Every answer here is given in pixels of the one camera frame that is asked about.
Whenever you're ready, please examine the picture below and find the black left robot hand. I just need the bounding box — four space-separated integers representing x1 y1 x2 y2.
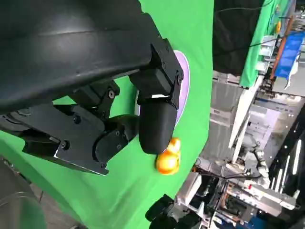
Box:
0 0 184 177

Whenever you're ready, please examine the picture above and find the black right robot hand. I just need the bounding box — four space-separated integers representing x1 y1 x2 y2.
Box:
145 194 182 229

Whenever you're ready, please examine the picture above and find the lilac plate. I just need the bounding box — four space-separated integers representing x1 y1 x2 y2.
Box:
134 50 191 127

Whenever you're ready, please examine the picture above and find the grey robot body shell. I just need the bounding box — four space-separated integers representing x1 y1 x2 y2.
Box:
0 155 47 229

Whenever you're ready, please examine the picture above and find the black curtain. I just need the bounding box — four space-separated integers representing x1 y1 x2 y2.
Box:
213 0 265 77

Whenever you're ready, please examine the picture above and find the green cloth on background table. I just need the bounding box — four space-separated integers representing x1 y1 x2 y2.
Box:
239 0 296 89

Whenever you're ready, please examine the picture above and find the blue storage bin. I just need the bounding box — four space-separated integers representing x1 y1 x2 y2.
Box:
273 30 305 78

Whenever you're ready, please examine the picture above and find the white table frame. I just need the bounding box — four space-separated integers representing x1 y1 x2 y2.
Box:
228 75 261 163

